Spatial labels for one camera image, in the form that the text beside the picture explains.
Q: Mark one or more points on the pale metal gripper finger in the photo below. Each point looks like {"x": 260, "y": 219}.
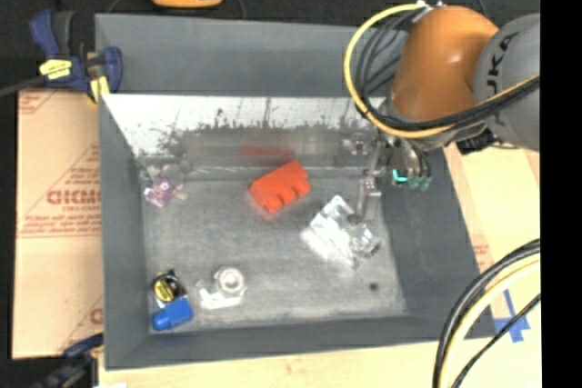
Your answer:
{"x": 362, "y": 200}
{"x": 375, "y": 203}

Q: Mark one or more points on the clear glass cup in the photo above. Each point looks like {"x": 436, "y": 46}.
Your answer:
{"x": 366, "y": 246}

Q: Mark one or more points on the clear plastic packet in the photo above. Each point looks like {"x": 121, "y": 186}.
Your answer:
{"x": 328, "y": 229}

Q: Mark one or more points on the orange-red toy block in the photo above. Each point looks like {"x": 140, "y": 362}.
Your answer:
{"x": 279, "y": 188}

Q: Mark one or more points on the grey metal bin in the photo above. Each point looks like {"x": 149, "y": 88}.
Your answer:
{"x": 273, "y": 250}

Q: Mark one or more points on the clear tape dispenser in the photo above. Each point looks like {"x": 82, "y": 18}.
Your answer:
{"x": 225, "y": 288}

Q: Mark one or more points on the purple and grey toy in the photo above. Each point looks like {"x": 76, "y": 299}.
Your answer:
{"x": 160, "y": 191}

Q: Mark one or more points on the black and yellow round object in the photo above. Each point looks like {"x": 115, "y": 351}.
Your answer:
{"x": 166, "y": 287}

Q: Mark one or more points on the blue plastic cylinder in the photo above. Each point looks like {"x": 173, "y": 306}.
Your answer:
{"x": 173, "y": 314}

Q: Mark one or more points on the brown cardboard board, red print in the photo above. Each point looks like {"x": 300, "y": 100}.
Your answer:
{"x": 54, "y": 204}

